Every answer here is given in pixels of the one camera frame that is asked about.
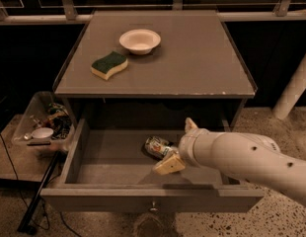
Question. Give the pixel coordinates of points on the black table leg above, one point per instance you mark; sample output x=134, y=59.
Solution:
x=25, y=226

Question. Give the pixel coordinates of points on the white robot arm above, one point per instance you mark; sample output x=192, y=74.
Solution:
x=248, y=157

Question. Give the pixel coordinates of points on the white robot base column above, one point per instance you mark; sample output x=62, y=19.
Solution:
x=292, y=92

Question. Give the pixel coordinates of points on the open grey top drawer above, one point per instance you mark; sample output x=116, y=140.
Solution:
x=107, y=169

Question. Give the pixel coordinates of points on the green and yellow sponge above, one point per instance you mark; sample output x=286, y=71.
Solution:
x=109, y=65

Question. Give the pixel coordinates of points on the grey cabinet with counter top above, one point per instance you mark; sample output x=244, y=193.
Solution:
x=194, y=71

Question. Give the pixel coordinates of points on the clear plastic bin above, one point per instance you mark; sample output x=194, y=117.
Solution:
x=45, y=110

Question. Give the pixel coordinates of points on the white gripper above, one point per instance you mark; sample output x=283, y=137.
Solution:
x=187, y=146

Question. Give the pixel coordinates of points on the crushed 7up can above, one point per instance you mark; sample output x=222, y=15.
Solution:
x=159, y=147

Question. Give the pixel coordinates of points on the metal drawer knob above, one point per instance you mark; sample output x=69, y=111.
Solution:
x=153, y=207

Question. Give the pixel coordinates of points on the metal railing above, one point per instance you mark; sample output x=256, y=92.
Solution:
x=39, y=12

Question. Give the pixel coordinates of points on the small white bowl in bin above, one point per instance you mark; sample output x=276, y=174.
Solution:
x=42, y=133

